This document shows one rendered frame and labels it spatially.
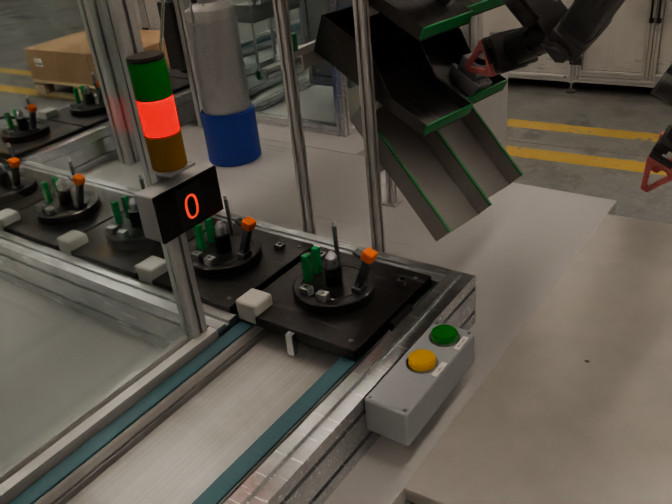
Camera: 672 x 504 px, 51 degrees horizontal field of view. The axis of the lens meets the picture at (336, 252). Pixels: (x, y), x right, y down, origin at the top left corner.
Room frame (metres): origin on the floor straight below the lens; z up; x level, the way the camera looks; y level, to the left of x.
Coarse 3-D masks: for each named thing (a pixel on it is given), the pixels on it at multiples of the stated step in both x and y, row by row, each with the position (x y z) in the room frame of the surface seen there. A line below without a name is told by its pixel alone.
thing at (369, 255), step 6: (354, 252) 0.97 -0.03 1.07; (360, 252) 0.97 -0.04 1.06; (366, 252) 0.96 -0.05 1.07; (372, 252) 0.96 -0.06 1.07; (360, 258) 0.96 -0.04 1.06; (366, 258) 0.95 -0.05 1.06; (372, 258) 0.95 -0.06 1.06; (366, 264) 0.96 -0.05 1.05; (360, 270) 0.96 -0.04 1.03; (366, 270) 0.96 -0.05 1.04; (360, 276) 0.96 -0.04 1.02; (366, 276) 0.97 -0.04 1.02; (360, 282) 0.97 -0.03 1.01
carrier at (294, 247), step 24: (192, 240) 1.26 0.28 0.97; (216, 240) 1.15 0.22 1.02; (240, 240) 1.20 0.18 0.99; (264, 240) 1.22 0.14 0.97; (288, 240) 1.21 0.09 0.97; (216, 264) 1.12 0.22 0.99; (240, 264) 1.11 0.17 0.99; (264, 264) 1.13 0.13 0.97; (288, 264) 1.12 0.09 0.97; (216, 288) 1.06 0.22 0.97; (240, 288) 1.05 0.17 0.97; (264, 288) 1.07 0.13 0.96
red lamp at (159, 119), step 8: (136, 104) 0.92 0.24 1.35; (144, 104) 0.91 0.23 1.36; (152, 104) 0.91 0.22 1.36; (160, 104) 0.91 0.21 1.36; (168, 104) 0.92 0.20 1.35; (144, 112) 0.91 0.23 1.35; (152, 112) 0.91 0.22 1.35; (160, 112) 0.91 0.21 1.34; (168, 112) 0.91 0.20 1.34; (176, 112) 0.93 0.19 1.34; (144, 120) 0.91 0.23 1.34; (152, 120) 0.91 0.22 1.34; (160, 120) 0.91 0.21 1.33; (168, 120) 0.91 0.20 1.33; (176, 120) 0.92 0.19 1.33; (144, 128) 0.92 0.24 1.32; (152, 128) 0.91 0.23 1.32; (160, 128) 0.91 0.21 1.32; (168, 128) 0.91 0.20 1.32; (176, 128) 0.92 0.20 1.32; (152, 136) 0.91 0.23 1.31; (160, 136) 0.91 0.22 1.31
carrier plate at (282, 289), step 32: (352, 256) 1.12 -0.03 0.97; (288, 288) 1.04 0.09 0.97; (384, 288) 1.00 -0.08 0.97; (416, 288) 0.99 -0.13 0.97; (256, 320) 0.96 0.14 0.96; (288, 320) 0.94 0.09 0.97; (320, 320) 0.93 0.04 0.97; (352, 320) 0.92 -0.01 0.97; (384, 320) 0.91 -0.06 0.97; (352, 352) 0.84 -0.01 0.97
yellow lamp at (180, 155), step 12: (180, 132) 0.93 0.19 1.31; (156, 144) 0.91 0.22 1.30; (168, 144) 0.91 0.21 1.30; (180, 144) 0.92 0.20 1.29; (156, 156) 0.91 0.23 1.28; (168, 156) 0.91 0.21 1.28; (180, 156) 0.92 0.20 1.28; (156, 168) 0.91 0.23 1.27; (168, 168) 0.91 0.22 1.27; (180, 168) 0.92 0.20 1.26
